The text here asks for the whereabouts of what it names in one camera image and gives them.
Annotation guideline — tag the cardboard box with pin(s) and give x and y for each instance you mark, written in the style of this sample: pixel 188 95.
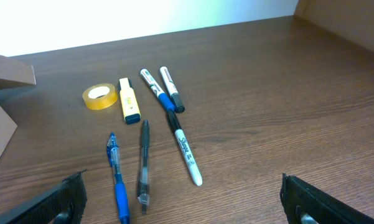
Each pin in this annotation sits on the cardboard box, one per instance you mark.
pixel 13 73

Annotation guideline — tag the white marker blue cap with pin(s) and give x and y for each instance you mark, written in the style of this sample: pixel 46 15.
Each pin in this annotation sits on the white marker blue cap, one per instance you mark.
pixel 157 90

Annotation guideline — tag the yellow highlighter marker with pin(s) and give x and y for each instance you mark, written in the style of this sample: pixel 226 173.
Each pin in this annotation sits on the yellow highlighter marker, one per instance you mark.
pixel 129 102

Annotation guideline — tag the blue ballpoint pen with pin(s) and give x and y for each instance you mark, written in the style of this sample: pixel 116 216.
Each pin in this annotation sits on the blue ballpoint pen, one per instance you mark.
pixel 113 153

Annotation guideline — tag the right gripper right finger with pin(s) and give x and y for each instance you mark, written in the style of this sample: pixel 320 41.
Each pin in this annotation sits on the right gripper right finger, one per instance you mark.
pixel 304 203

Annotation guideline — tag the white marker black cap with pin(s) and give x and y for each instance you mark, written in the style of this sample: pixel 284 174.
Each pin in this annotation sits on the white marker black cap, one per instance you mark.
pixel 172 90

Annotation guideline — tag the yellow tape roll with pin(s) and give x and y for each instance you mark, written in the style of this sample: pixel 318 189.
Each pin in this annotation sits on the yellow tape roll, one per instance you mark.
pixel 100 96

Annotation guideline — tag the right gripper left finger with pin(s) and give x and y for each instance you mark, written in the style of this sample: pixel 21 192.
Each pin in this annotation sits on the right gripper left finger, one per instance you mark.
pixel 64 203

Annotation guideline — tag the black ballpoint pen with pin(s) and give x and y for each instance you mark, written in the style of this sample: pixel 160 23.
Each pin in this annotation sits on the black ballpoint pen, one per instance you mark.
pixel 143 184

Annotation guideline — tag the black sharpie marker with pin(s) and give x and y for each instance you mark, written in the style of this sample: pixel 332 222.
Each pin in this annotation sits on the black sharpie marker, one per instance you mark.
pixel 184 147

